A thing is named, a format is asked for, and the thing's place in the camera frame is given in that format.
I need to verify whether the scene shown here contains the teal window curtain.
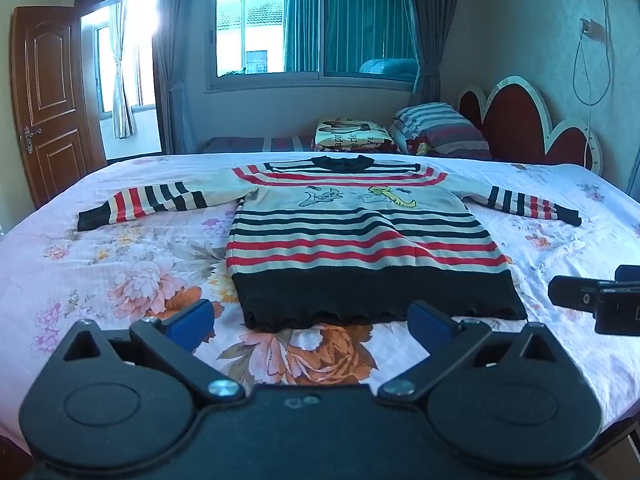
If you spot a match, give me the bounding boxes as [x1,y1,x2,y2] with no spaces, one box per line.
[283,0,417,74]

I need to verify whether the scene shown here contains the white sheer curtain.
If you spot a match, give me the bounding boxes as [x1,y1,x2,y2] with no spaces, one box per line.
[108,0,138,140]

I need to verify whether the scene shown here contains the sliding glass window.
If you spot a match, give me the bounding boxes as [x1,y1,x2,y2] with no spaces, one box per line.
[206,0,422,93]

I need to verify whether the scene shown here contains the striped pillow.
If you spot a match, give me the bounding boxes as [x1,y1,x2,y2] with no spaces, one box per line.
[391,102,494,159]

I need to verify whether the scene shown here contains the pink floral bed sheet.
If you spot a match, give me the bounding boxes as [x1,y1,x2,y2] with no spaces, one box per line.
[0,151,640,453]

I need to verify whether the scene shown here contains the grey curtain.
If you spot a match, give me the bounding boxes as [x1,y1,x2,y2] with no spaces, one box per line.
[401,0,464,107]
[151,0,213,155]

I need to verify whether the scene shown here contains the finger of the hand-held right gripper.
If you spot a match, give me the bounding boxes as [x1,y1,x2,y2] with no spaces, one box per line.
[547,275,622,312]

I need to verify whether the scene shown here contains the red heart-shaped headboard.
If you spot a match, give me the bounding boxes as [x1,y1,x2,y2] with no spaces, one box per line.
[457,76,604,176]

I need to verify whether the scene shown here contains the wall cable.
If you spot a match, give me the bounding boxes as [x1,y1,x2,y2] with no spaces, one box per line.
[572,0,614,167]

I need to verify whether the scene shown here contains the teal bundled blanket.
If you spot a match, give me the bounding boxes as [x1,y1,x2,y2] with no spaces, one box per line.
[358,57,419,83]

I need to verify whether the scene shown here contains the brown wooden door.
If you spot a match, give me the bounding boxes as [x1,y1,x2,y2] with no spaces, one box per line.
[8,5,109,209]

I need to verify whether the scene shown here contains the purple striped bed sheet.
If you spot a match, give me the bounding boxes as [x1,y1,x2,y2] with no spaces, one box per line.
[201,135,321,155]

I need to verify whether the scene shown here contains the folded printed blanket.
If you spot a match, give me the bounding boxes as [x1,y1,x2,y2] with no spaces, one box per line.
[313,117,397,154]

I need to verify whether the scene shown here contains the wall socket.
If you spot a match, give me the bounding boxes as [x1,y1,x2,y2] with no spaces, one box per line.
[579,17,608,44]

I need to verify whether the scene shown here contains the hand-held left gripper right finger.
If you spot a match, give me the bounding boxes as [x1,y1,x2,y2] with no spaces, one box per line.
[376,300,561,404]

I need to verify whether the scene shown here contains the striped knit sweater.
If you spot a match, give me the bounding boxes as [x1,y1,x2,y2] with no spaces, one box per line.
[76,155,583,333]

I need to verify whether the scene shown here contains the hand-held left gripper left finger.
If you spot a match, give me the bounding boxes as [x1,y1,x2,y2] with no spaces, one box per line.
[62,299,247,409]

